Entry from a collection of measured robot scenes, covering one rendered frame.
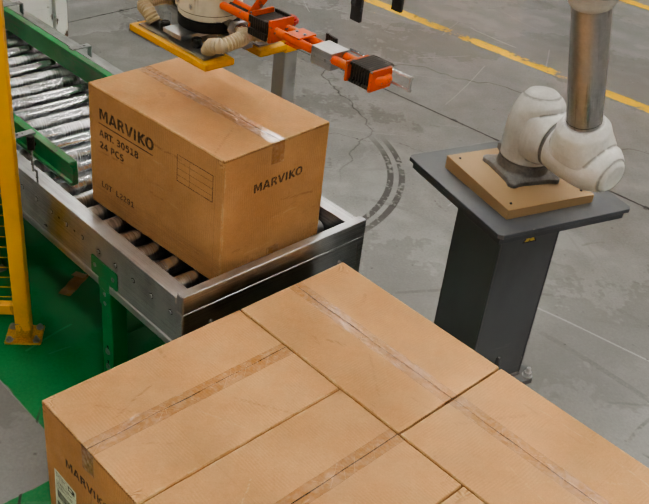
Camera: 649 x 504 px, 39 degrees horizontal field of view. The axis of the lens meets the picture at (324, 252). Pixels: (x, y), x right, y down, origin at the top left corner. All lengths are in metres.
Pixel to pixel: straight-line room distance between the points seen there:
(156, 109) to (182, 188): 0.24
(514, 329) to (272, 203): 1.00
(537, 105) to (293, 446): 1.23
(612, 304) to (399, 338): 1.52
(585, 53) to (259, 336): 1.11
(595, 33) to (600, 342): 1.52
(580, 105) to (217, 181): 0.98
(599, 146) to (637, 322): 1.31
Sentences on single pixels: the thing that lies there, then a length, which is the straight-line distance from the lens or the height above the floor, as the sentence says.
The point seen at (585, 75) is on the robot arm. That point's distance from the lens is 2.53.
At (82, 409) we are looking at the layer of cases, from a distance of 2.27.
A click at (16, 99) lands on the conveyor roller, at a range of 3.68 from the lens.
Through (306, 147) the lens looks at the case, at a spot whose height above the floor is 0.89.
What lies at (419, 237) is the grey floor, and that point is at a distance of 3.99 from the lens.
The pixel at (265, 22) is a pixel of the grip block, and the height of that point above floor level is 1.28.
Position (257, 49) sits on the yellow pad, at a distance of 2.58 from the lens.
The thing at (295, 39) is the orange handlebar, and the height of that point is 1.27.
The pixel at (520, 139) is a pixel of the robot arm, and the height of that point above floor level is 0.93.
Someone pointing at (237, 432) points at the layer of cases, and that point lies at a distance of 2.20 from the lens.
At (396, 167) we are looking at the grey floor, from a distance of 4.51.
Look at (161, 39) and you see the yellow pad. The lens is 2.60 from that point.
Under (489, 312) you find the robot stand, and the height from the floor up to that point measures 0.34.
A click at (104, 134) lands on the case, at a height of 0.81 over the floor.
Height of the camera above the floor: 2.10
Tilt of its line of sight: 34 degrees down
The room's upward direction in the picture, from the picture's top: 7 degrees clockwise
